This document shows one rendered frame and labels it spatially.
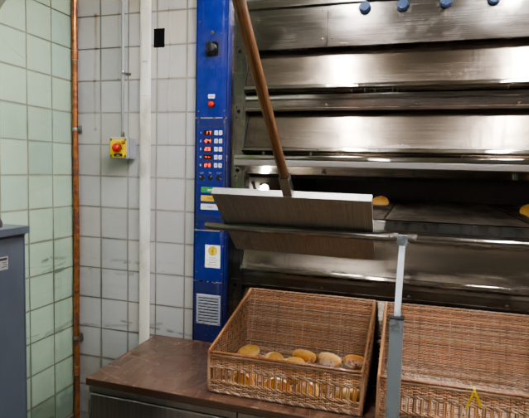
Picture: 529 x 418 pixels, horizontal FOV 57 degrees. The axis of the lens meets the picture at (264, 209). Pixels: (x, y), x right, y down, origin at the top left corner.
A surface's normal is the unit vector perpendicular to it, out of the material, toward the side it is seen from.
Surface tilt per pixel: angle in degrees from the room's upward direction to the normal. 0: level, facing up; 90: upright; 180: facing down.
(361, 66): 70
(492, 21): 90
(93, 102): 90
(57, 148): 90
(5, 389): 90
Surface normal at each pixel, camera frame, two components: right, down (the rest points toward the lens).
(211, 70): -0.30, 0.07
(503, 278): -0.27, -0.28
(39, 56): 0.95, 0.04
